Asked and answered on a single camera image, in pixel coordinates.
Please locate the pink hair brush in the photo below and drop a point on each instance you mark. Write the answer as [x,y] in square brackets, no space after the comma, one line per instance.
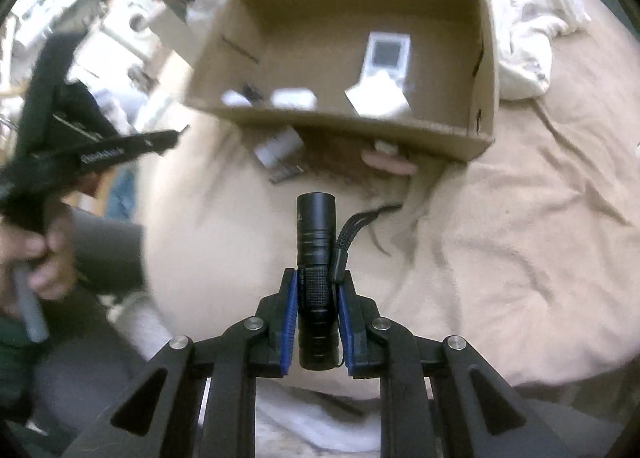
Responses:
[390,163]

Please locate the cardboard box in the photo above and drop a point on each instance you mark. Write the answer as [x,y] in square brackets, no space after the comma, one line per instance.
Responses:
[350,23]

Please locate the white charger plug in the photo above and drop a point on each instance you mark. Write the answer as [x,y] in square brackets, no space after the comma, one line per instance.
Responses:
[375,98]

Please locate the black flashlight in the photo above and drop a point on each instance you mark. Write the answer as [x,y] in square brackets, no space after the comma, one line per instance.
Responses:
[315,238]

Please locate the person's grey pants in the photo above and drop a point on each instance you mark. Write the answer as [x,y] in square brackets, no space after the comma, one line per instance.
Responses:
[105,253]

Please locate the person's left hand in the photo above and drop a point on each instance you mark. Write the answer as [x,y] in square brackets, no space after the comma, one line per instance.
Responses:
[50,253]

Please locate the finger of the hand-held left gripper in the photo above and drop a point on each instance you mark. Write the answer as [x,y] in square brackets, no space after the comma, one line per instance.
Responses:
[162,140]

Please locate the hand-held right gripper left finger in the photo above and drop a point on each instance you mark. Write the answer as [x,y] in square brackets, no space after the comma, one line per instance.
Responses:
[287,323]

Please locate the white printed duvet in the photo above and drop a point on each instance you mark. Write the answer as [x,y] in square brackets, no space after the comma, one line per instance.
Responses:
[525,38]

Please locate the beige bedside cabinet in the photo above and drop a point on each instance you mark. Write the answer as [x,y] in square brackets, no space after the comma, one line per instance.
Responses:
[172,33]

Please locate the white remote control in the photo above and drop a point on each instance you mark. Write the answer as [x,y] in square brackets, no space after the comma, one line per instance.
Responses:
[386,58]

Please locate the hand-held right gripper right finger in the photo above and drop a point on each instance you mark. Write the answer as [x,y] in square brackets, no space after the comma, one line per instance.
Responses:
[346,328]

